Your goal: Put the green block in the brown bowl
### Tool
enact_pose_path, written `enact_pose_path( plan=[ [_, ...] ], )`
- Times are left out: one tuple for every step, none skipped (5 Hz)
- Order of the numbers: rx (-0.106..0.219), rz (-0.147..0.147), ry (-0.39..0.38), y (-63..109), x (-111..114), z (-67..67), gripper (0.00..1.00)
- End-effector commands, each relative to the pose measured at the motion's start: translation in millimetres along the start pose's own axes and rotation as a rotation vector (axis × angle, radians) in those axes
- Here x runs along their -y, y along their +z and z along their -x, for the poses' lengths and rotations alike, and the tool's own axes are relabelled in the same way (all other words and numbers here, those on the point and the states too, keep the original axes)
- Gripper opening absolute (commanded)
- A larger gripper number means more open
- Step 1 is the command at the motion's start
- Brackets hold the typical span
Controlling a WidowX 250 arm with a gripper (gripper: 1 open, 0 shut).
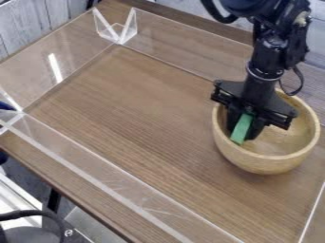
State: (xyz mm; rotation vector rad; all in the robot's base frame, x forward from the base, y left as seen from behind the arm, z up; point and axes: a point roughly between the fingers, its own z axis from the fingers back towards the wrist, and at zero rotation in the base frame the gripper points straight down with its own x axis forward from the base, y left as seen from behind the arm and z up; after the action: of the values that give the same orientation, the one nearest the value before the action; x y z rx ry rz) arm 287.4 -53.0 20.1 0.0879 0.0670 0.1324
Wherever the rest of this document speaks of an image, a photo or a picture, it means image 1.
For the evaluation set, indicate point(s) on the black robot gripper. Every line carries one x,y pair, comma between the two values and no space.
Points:
253,96

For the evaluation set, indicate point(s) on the green rectangular block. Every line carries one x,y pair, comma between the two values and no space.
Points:
241,129

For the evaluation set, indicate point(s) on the light wooden bowl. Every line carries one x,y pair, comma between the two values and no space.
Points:
278,150

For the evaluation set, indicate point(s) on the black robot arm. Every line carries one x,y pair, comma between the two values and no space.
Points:
281,24

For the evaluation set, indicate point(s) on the black table leg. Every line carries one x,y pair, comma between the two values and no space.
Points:
54,201

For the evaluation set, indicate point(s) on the blue object at left edge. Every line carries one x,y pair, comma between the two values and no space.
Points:
6,106

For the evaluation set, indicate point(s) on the clear acrylic enclosure walls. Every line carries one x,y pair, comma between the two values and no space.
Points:
113,126

